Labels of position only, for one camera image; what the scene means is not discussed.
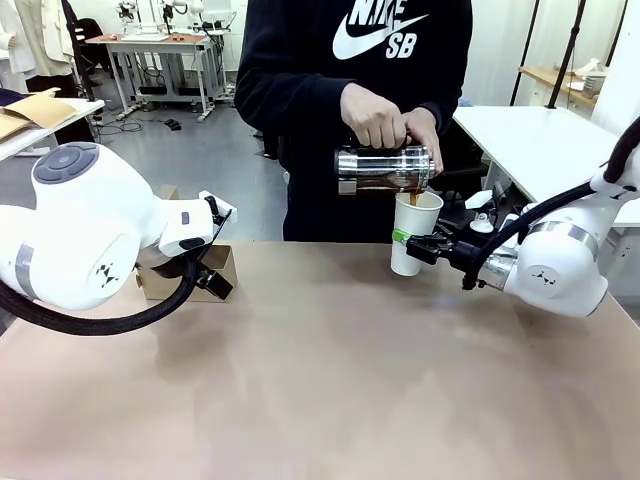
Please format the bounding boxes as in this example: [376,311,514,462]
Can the person's left hand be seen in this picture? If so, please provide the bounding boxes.
[404,106,446,177]

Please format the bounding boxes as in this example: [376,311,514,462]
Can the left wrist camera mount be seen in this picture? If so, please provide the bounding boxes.
[197,190,239,227]

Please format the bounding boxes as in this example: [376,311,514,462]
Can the person's right hand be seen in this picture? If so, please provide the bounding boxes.
[341,81,409,150]

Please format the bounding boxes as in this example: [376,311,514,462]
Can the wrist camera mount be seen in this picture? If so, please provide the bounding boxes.
[464,191,522,234]
[197,190,239,227]

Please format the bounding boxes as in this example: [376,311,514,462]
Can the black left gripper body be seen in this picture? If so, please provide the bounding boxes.
[141,244,200,280]

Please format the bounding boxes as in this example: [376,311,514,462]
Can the person's right forearm black sleeve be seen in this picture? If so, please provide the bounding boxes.
[233,64,354,139]

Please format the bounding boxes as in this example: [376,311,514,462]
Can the black chair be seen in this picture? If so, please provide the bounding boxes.
[73,17,115,104]

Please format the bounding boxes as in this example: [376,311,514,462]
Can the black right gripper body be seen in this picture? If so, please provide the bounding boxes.
[447,239,495,291]

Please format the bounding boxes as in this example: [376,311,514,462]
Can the hanging light coats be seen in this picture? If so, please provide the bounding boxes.
[0,0,77,80]

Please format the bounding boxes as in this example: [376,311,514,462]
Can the white workbench with metal frame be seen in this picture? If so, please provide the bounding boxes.
[86,30,224,124]

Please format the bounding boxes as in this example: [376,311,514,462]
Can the white side table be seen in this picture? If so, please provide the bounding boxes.
[451,104,640,241]

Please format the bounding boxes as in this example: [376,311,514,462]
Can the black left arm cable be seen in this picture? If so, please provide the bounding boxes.
[0,244,221,337]

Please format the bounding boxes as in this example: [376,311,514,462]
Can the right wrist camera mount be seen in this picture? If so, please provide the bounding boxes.
[464,191,522,234]

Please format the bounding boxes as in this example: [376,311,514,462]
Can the white paper cup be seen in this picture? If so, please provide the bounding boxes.
[389,191,445,278]

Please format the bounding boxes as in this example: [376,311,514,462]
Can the glass french press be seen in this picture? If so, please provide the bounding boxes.
[333,143,435,197]

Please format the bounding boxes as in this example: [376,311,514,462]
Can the person in black hoodie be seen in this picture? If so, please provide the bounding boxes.
[233,0,474,245]

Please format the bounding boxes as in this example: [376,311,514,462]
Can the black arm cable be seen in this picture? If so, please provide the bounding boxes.
[461,116,640,292]
[0,244,221,337]

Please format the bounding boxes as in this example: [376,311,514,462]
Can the brown cardboard cup carrier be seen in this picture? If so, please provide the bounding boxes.
[132,184,239,304]

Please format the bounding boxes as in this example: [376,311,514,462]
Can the brown cardboard sheet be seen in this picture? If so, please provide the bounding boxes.
[0,92,82,142]

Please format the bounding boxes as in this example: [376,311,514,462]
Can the black tripod stand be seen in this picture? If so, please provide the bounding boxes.
[545,0,587,110]

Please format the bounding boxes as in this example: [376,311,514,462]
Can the person's left forearm black sleeve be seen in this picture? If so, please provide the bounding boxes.
[413,84,465,139]

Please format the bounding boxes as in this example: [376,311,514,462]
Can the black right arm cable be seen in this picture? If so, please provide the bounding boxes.
[461,116,640,292]

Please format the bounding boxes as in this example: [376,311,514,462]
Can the stack of grey bowls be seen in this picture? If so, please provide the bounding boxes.
[581,57,610,99]

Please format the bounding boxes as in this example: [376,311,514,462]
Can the wooden shelf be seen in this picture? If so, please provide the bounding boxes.
[518,63,601,109]

